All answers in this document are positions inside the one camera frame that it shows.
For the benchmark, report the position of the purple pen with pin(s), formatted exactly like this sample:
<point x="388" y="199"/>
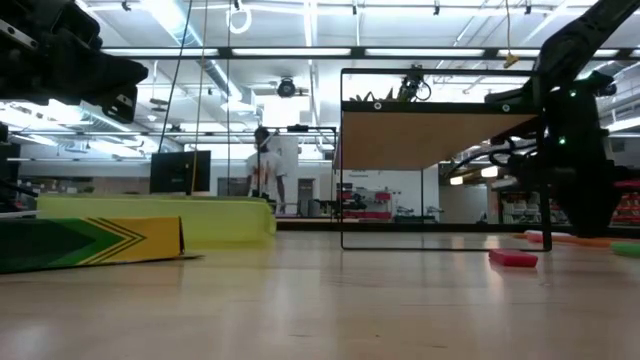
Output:
<point x="532" y="236"/>

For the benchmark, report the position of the green yellow crayon box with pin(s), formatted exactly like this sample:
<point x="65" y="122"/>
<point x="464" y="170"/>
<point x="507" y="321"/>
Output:
<point x="100" y="242"/>

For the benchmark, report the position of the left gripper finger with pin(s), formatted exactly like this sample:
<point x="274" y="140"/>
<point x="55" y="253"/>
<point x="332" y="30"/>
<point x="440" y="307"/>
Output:
<point x="120" y="75"/>
<point x="122" y="107"/>

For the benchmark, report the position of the person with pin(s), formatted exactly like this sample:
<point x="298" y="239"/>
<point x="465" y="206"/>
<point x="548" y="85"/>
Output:
<point x="265" y="170"/>

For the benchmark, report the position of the potted succulent plant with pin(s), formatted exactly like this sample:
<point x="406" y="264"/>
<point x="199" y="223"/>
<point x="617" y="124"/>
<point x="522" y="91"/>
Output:
<point x="372" y="96"/>

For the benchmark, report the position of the black device with white label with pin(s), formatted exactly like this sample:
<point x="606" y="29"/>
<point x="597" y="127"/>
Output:
<point x="410" y="87"/>

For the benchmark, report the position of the red tool cart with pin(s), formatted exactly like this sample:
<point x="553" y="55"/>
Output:
<point x="382" y="196"/>

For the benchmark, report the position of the black table frame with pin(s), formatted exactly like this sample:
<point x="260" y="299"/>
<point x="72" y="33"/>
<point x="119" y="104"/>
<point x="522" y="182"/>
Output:
<point x="400" y="227"/>

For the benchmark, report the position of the black background rig frame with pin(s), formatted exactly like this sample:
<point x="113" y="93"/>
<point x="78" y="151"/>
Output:
<point x="297" y="128"/>

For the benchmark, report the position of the black monitor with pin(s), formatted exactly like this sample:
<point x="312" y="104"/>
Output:
<point x="175" y="172"/>

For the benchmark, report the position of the yellow transparent pencil case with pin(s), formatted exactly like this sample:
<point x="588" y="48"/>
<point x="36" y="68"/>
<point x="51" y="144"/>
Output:
<point x="225" y="220"/>

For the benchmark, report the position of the round black ceiling camera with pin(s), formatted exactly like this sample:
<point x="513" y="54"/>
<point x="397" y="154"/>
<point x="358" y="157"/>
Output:
<point x="286" y="88"/>

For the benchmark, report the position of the shelving with red bins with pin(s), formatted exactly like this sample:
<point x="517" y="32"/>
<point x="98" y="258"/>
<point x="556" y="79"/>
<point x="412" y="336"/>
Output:
<point x="627" y="207"/>

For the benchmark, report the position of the small black ceiling box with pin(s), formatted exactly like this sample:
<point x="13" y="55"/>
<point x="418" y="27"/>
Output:
<point x="607" y="90"/>

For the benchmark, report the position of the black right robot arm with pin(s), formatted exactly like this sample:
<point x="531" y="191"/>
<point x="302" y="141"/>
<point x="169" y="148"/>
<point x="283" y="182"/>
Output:
<point x="585" y="165"/>

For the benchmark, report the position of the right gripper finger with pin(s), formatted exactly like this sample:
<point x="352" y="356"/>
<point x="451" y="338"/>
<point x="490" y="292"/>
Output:
<point x="522" y="96"/>
<point x="525" y="136"/>

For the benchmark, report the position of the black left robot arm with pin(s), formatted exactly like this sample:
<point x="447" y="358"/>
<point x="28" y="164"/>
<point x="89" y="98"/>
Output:
<point x="7" y="170"/>

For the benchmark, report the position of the green marker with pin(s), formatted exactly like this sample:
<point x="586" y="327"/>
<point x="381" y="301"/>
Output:
<point x="627" y="250"/>

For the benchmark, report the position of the red eraser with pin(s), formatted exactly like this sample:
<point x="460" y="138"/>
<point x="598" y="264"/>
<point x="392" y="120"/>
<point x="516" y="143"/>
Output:
<point x="512" y="258"/>

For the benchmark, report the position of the wooden shelf riser black frame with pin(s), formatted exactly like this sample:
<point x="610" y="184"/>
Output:
<point x="400" y="140"/>

